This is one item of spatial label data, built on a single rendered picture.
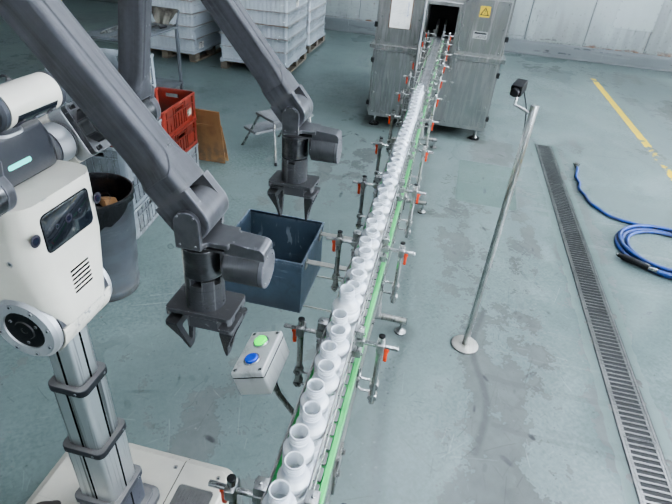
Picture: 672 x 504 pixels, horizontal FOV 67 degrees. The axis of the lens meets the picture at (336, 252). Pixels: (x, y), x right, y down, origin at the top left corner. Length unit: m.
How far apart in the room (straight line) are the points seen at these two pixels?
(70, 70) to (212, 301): 0.34
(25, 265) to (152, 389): 1.61
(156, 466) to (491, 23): 4.90
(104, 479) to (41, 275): 0.76
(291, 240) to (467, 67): 4.00
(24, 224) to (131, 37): 0.42
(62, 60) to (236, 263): 0.31
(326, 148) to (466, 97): 4.81
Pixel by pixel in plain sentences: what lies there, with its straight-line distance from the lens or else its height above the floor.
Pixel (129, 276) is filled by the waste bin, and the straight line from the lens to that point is 3.17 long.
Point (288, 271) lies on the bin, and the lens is 1.79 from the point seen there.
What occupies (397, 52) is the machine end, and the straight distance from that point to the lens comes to 5.77.
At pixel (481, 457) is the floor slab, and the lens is 2.52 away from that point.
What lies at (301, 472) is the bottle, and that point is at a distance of 0.96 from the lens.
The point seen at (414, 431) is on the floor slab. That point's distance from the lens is 2.52.
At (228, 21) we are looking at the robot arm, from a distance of 1.07.
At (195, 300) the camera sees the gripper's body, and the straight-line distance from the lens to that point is 0.76.
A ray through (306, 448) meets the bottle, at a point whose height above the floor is 1.13.
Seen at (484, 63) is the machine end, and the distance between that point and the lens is 5.76.
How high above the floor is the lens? 1.95
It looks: 33 degrees down
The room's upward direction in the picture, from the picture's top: 5 degrees clockwise
